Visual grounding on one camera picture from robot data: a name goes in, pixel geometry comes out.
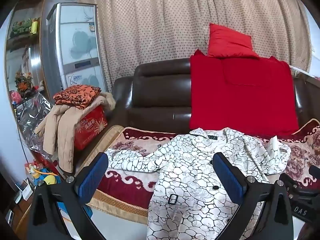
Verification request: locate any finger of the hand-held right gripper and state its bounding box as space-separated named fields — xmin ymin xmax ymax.
xmin=279 ymin=173 xmax=310 ymax=196
xmin=309 ymin=165 xmax=320 ymax=180

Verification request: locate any orange black patterned cloth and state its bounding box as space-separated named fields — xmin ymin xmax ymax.
xmin=53 ymin=85 xmax=102 ymax=110

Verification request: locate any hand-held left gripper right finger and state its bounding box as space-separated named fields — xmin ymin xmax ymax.
xmin=212 ymin=152 xmax=294 ymax=240

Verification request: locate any floral red beige blanket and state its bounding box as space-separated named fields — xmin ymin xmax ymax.
xmin=82 ymin=119 xmax=320 ymax=218

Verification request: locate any green ornament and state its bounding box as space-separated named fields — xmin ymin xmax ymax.
xmin=12 ymin=17 xmax=34 ymax=34

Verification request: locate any dark brown leather sofa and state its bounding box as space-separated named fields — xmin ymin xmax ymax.
xmin=72 ymin=57 xmax=320 ymax=227

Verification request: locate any beige padded jacket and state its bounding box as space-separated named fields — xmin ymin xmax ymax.
xmin=34 ymin=92 xmax=117 ymax=173

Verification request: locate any clear plastic bag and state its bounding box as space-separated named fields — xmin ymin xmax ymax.
xmin=16 ymin=92 xmax=60 ymax=160

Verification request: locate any artificial flower arrangement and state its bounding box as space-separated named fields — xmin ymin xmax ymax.
xmin=14 ymin=71 xmax=34 ymax=98

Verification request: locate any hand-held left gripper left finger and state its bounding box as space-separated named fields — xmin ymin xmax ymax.
xmin=27 ymin=152 xmax=109 ymax=240

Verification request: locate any red pillow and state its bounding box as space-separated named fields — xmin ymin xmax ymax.
xmin=207 ymin=23 xmax=260 ymax=60

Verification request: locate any pink round ornament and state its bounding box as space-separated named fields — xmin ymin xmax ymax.
xmin=9 ymin=91 xmax=22 ymax=104

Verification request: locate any large red cushion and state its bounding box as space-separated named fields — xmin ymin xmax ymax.
xmin=189 ymin=50 xmax=300 ymax=137

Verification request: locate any small white box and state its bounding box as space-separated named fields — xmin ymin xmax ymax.
xmin=21 ymin=180 xmax=34 ymax=201

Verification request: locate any white black-veined patterned coat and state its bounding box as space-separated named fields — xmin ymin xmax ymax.
xmin=104 ymin=127 xmax=292 ymax=240

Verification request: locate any red printed cardboard box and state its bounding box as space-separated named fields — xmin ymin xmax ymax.
xmin=73 ymin=105 xmax=108 ymax=151

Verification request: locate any white rail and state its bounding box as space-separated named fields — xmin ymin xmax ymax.
xmin=290 ymin=65 xmax=320 ymax=79

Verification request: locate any beige dotted curtain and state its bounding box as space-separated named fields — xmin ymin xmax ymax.
xmin=75 ymin=0 xmax=313 ymax=93

